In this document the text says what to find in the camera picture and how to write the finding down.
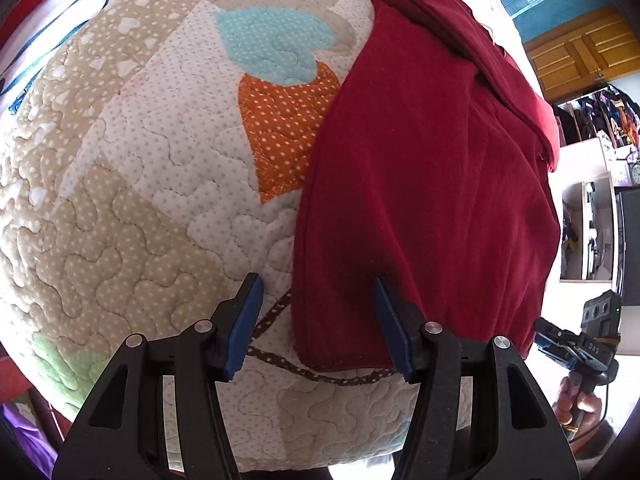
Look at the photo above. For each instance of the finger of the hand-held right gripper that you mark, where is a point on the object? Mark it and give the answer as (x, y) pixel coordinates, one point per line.
(552, 351)
(555, 329)

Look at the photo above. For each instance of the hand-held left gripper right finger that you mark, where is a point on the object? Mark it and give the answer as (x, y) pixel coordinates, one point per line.
(392, 330)

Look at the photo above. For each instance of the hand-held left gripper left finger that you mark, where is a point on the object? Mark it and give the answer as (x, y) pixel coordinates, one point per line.
(245, 330)

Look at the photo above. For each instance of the maroon garment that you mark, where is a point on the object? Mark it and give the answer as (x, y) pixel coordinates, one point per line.
(425, 160)

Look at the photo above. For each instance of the person's right forearm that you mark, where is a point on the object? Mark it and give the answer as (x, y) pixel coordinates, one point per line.
(597, 442)

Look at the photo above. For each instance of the person's right hand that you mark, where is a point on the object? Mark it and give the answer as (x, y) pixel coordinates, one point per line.
(587, 405)

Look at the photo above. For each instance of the black monitor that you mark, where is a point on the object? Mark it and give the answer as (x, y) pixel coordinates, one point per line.
(631, 245)

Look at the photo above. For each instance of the small clock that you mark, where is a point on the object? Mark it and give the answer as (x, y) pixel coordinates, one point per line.
(635, 174)

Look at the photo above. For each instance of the white shelf unit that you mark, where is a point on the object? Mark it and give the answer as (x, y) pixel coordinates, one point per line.
(580, 170)

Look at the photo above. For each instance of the patchwork heart quilt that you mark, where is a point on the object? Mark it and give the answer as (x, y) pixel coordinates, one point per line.
(150, 185)

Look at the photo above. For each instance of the pile of colourful clutter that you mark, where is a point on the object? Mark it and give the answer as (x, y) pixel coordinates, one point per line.
(610, 115)

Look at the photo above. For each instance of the purple cloth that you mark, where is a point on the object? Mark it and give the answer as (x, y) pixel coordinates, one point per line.
(25, 430)

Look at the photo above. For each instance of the wooden panelled door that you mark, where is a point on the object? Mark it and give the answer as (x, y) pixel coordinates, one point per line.
(575, 55)

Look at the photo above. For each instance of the white plush blanket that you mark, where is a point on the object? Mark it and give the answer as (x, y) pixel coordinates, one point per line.
(65, 10)

